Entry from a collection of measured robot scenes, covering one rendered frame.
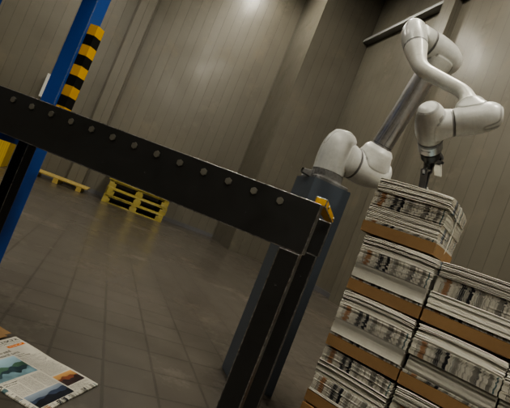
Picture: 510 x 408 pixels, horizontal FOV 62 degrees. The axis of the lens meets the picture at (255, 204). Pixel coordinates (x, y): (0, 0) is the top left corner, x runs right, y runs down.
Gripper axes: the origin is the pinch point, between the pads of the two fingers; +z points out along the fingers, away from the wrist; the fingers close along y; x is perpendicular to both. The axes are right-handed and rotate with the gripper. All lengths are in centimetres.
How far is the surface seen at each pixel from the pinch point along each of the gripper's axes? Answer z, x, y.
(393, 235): -7.2, 0.0, 34.2
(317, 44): 301, -464, -540
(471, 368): 8, 39, 63
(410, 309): 3, 15, 55
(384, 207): -10.9, -7.3, 25.8
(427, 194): -15.5, 6.1, 18.0
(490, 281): -5, 35, 38
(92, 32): -81, -140, 30
